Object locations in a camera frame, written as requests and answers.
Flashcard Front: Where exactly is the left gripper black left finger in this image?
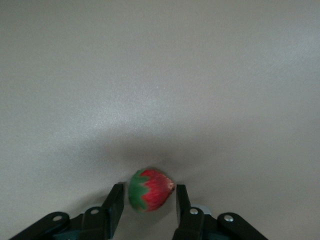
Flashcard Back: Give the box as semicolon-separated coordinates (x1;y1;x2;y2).
9;183;125;240

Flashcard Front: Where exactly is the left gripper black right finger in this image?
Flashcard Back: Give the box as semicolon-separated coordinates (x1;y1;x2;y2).
171;184;270;240

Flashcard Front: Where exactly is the round red strawberry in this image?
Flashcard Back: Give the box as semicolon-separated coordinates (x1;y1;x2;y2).
128;167;176;214

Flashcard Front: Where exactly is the brown table cover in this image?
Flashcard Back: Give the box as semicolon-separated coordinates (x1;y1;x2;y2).
0;0;320;240

